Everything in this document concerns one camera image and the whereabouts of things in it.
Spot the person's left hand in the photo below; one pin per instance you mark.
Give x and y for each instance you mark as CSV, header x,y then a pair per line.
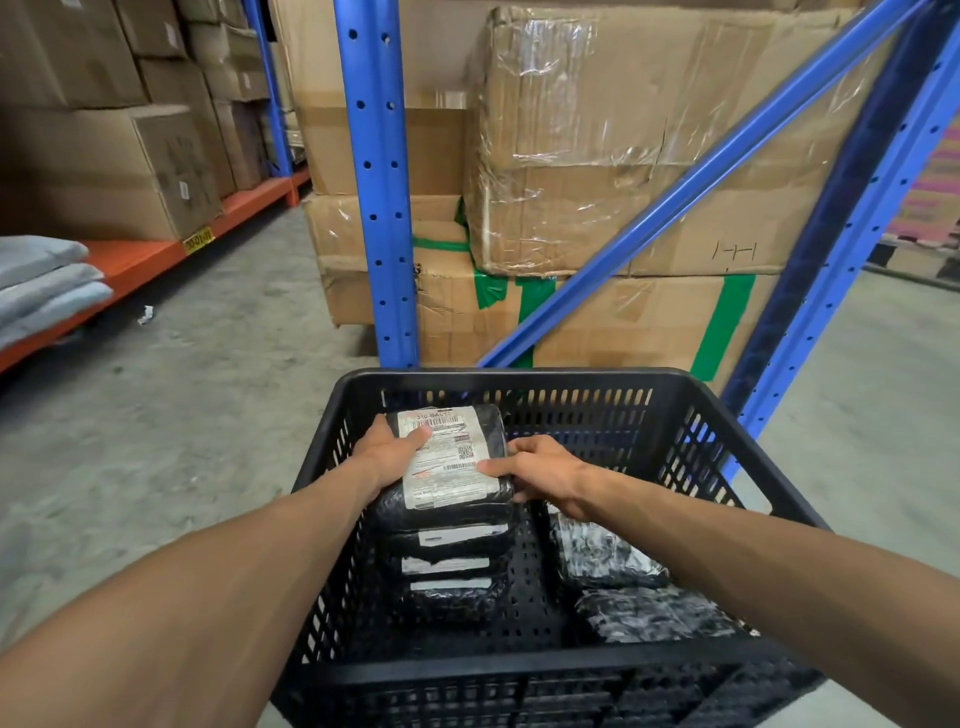
x,y
379,461

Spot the person's right hand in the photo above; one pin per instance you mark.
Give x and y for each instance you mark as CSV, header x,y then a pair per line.
x,y
555,480

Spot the person's right thumb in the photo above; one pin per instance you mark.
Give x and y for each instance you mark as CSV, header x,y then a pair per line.
x,y
499,466

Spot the person's left thumb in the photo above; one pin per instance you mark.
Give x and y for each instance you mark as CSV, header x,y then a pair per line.
x,y
416,442

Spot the black parcel with white label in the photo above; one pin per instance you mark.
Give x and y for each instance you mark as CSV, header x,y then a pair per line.
x,y
450,465
457,538
454,596
450,564

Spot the person's right forearm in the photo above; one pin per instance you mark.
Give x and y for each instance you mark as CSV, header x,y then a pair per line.
x,y
772,577

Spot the person's left forearm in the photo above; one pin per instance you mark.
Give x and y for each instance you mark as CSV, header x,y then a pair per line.
x,y
202,592

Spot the shiny black wrapped parcel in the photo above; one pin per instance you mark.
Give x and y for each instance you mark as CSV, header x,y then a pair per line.
x,y
652,615
600,559

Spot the green-taped cardboard box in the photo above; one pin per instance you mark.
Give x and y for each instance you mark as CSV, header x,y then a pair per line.
x,y
622,322

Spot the small crumpled cardboard box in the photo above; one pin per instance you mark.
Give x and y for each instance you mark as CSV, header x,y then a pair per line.
x,y
337,255

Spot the black plastic crate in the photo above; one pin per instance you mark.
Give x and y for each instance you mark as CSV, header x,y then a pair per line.
x,y
540,675

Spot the blue perforated rack upright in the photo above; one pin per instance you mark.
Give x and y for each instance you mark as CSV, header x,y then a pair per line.
x,y
274,112
847,225
382,187

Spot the yellow shelf label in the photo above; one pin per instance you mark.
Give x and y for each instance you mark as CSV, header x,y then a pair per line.
x,y
199,241

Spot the white paper scrap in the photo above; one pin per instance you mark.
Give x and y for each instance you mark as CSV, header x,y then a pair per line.
x,y
145,315

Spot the blue diagonal rack brace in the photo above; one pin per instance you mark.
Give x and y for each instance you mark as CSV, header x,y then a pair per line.
x,y
675,187

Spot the orange rack shelf beam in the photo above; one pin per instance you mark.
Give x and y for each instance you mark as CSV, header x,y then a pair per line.
x,y
135,259

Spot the plastic-wrapped large cardboard box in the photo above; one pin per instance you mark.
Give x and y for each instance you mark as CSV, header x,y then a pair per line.
x,y
600,135

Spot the plain brown cardboard box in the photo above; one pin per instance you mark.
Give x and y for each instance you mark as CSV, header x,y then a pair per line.
x,y
315,90

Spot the large cardboard box with sticker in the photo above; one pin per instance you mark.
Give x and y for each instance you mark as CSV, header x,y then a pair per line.
x,y
97,172

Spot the wooden pallet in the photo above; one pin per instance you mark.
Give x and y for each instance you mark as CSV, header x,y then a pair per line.
x,y
919,262

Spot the stack of pink boxes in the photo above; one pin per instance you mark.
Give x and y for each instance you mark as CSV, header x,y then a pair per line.
x,y
930,195

